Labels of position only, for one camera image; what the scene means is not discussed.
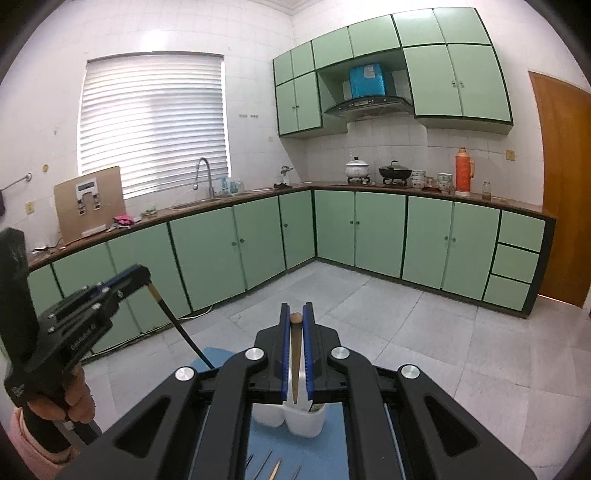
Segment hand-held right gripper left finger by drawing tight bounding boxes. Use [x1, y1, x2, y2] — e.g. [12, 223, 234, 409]
[55, 302, 291, 480]

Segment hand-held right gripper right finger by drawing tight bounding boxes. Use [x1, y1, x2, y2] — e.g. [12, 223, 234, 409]
[302, 302, 539, 480]

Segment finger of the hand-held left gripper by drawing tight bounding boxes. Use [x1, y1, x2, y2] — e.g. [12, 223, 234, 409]
[60, 265, 146, 310]
[41, 272, 152, 333]

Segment white two-compartment utensil holder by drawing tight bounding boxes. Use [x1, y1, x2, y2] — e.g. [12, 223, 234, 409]
[252, 364, 326, 438]

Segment person's left forearm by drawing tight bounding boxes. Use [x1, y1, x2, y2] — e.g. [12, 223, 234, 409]
[7, 406, 79, 480]

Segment person's left hand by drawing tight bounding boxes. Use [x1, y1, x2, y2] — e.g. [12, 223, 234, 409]
[28, 362, 95, 423]

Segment brown cardboard box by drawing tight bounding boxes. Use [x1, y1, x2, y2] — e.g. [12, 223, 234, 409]
[54, 166, 126, 244]

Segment blue table mat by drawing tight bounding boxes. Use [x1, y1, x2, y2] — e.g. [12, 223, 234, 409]
[189, 347, 402, 480]

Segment metal kitchen faucet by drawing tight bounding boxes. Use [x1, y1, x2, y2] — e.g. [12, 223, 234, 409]
[193, 158, 215, 199]

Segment green base cabinets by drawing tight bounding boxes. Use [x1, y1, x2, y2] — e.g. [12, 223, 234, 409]
[25, 182, 557, 354]

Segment white window blind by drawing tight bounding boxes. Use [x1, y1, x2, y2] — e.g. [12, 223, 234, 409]
[78, 54, 230, 200]

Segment white cooking pot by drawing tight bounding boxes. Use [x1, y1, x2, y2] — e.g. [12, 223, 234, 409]
[344, 157, 370, 181]

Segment black wok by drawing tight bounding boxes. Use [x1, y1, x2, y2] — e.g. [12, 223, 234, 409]
[379, 161, 413, 182]

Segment orange thermos flask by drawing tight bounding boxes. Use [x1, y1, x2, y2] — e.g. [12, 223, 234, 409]
[455, 148, 475, 195]

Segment black range hood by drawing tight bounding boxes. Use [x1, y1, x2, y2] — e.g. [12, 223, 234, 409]
[323, 95, 415, 121]

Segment blue box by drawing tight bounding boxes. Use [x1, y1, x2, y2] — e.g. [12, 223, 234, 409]
[348, 62, 386, 99]

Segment wooden door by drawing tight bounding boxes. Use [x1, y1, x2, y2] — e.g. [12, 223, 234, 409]
[527, 71, 591, 308]

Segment metal towel rail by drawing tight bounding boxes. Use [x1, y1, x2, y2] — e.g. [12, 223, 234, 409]
[0, 173, 33, 192]

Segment green wall cabinets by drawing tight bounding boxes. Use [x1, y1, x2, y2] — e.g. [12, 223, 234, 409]
[272, 7, 514, 138]

